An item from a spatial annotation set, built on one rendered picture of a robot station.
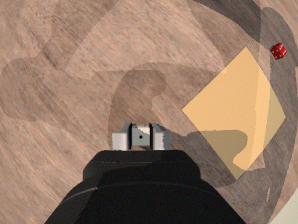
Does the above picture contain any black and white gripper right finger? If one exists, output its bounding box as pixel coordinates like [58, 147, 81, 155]
[149, 123, 170, 150]

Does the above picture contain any dark red die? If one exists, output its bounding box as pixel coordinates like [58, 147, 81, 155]
[270, 43, 287, 60]

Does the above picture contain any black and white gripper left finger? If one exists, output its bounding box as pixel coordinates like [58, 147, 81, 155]
[112, 123, 132, 151]

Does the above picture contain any white die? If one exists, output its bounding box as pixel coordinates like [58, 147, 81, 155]
[132, 125, 150, 146]

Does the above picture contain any tan square mat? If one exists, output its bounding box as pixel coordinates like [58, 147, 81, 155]
[181, 47, 286, 180]

